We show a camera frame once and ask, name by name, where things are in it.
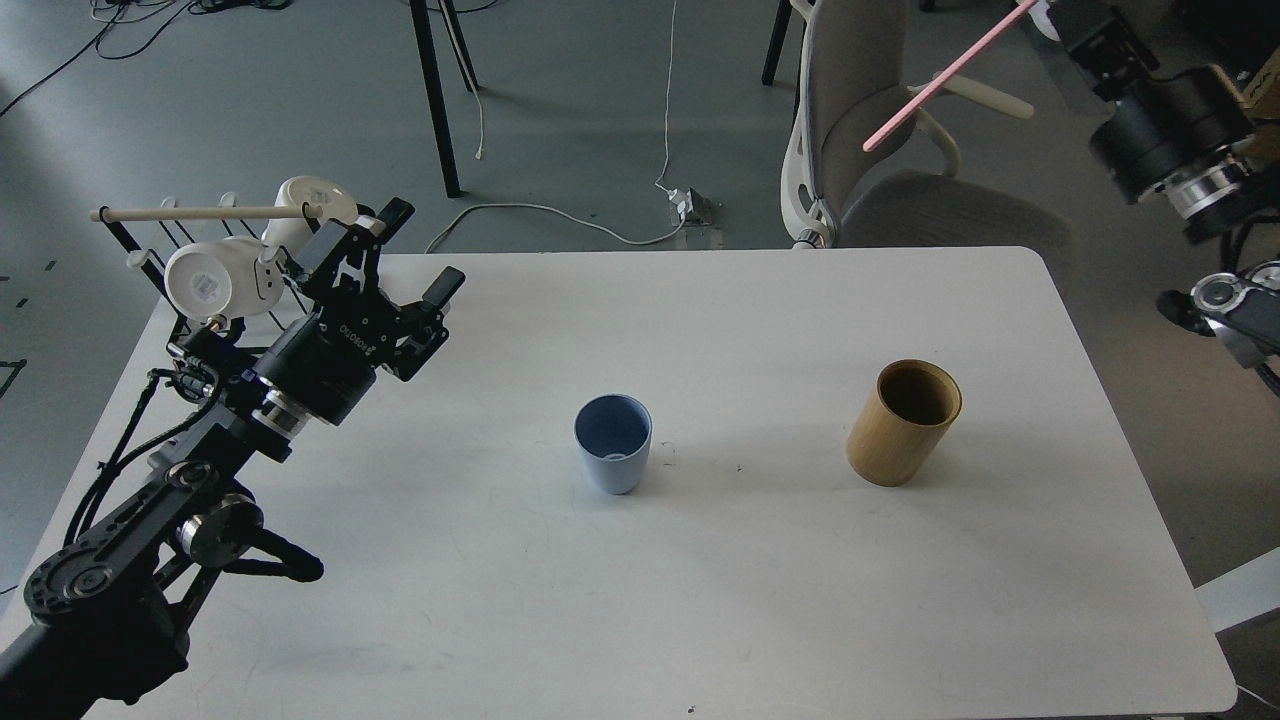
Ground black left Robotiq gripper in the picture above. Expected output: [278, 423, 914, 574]
[253, 197, 466, 427]

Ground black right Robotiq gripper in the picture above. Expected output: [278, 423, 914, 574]
[1046, 1, 1263, 222]

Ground pink chopstick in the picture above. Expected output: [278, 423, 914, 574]
[861, 1, 1036, 152]

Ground light blue cup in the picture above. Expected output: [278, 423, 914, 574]
[573, 395, 653, 495]

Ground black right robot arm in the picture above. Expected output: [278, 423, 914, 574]
[1046, 1, 1279, 392]

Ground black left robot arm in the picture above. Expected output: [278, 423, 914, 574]
[3, 199, 465, 719]

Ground white mug rear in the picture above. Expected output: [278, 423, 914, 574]
[260, 176, 358, 256]

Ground white mug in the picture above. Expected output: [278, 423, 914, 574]
[164, 236, 285, 320]
[260, 176, 358, 256]

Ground black table leg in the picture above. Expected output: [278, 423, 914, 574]
[407, 1, 480, 199]

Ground cardboard box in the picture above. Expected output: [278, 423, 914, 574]
[1240, 47, 1279, 164]

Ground white mug front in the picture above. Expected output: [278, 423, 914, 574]
[164, 236, 285, 320]

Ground grey office chair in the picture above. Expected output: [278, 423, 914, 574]
[780, 0, 1076, 272]

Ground bamboo cylinder holder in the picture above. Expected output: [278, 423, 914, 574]
[845, 359, 963, 487]

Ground black wire mug rack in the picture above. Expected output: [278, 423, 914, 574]
[90, 188, 358, 328]

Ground white power cable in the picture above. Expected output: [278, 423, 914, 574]
[425, 0, 691, 251]

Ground black floor cables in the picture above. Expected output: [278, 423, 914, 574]
[0, 0, 297, 119]

